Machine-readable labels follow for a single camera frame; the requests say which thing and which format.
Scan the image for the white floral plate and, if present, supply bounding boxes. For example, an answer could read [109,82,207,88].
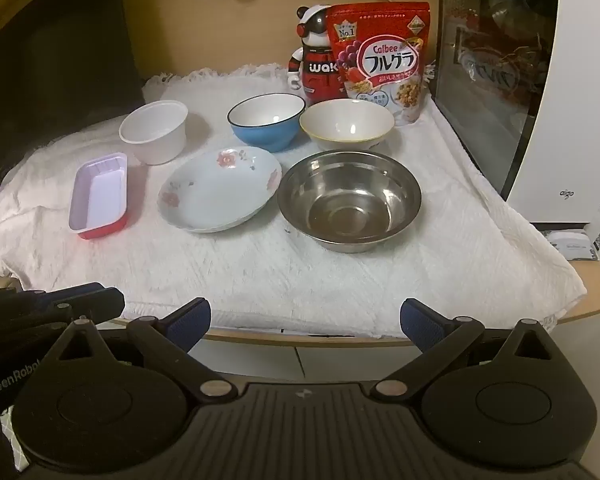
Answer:
[157,146,283,234]

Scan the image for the red robot figure bottle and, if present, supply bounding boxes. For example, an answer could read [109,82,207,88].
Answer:
[287,4,343,106]

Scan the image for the blue ceramic bowl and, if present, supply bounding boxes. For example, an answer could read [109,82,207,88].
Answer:
[227,93,307,153]

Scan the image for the small white printed box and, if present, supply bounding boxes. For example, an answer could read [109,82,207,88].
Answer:
[542,227,600,263]

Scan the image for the white plastic bowl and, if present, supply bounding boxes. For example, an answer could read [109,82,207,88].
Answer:
[118,100,189,166]

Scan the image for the cream bowl with yellow rim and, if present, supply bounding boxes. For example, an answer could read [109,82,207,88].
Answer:
[299,99,396,152]

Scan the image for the red cereal bag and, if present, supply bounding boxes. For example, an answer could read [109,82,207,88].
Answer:
[326,1,432,128]

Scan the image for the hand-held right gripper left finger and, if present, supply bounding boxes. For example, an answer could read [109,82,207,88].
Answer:
[54,297,236,404]

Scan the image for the white cabinet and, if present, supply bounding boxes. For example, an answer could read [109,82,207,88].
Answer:
[195,332,422,387]

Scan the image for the white cloth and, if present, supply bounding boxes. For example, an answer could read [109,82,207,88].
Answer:
[0,62,588,342]

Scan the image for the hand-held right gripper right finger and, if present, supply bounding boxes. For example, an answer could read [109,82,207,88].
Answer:
[372,298,557,404]

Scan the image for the black monitor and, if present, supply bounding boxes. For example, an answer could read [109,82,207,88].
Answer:
[0,0,147,192]

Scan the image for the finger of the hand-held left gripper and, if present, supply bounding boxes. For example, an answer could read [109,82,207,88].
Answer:
[40,282,108,303]
[52,287,126,328]

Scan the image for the red rectangular tray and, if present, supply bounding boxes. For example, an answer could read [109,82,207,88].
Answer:
[68,152,131,241]

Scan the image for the stainless steel bowl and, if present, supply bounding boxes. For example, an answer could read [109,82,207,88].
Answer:
[277,150,423,254]

